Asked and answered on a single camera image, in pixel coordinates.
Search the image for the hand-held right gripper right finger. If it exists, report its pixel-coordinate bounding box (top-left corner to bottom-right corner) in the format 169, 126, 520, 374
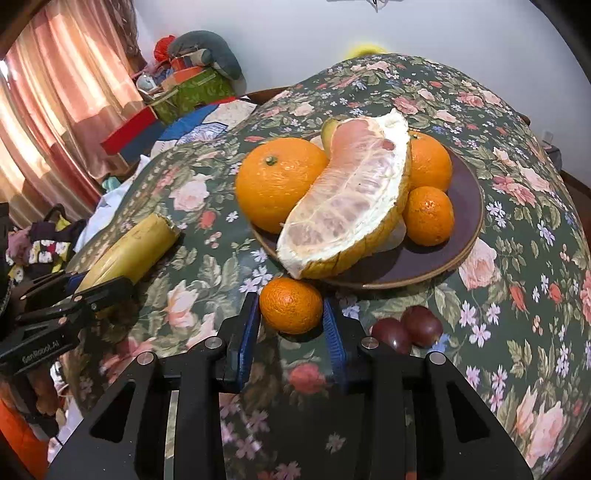
323, 298, 534, 480

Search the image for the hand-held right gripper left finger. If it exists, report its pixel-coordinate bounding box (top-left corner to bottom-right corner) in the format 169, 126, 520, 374
46, 291, 262, 480

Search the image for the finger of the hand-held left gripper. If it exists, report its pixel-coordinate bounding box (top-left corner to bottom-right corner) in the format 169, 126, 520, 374
16, 276, 136, 326
23, 271, 86, 310

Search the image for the small tangerine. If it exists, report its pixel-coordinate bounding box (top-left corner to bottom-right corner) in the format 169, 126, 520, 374
403, 185, 455, 247
259, 276, 324, 335

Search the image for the purple round plate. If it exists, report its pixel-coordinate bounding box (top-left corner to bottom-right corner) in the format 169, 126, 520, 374
249, 138, 485, 291

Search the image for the peeled pomelo wedge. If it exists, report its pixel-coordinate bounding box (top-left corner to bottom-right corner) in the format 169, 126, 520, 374
276, 107, 413, 280

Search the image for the large orange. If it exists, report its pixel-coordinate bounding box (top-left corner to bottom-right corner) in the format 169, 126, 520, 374
235, 137, 329, 234
409, 130, 454, 193

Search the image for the black yellow printed cloth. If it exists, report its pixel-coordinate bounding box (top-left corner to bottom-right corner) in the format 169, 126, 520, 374
7, 205, 88, 282

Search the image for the orange cloth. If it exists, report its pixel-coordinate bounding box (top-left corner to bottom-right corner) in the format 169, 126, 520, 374
0, 399, 49, 480

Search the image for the red box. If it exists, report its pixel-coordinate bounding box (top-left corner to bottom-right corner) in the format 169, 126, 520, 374
100, 108, 167, 158

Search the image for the pink curtain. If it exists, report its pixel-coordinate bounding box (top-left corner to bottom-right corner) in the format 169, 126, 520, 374
0, 0, 148, 227

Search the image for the patchwork quilt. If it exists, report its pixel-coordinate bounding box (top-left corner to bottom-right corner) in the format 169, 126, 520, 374
157, 99, 259, 144

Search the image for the floral cloth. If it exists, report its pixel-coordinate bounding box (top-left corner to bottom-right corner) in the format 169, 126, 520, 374
60, 53, 591, 480

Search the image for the green patterned gift bag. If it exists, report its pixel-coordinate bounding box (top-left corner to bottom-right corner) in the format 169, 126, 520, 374
152, 69, 236, 123

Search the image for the red plush item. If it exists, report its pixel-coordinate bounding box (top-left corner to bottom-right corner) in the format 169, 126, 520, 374
154, 34, 178, 63

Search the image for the grey plush pillow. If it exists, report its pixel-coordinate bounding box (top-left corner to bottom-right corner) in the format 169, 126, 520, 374
167, 30, 245, 81

